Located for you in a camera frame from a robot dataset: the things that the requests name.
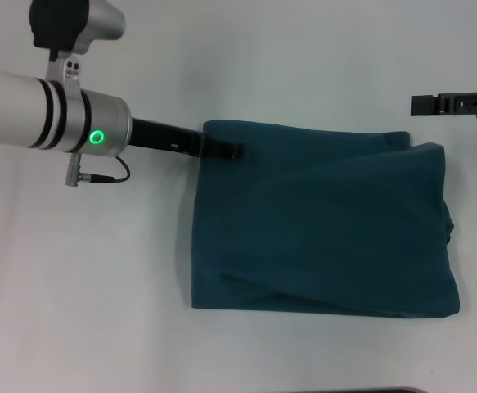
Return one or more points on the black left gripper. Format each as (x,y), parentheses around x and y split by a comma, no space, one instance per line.
(164,137)

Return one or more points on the teal T-shirt with FREE print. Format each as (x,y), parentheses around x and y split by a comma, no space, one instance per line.
(324,225)

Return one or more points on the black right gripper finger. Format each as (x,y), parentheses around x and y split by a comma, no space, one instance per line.
(455,104)

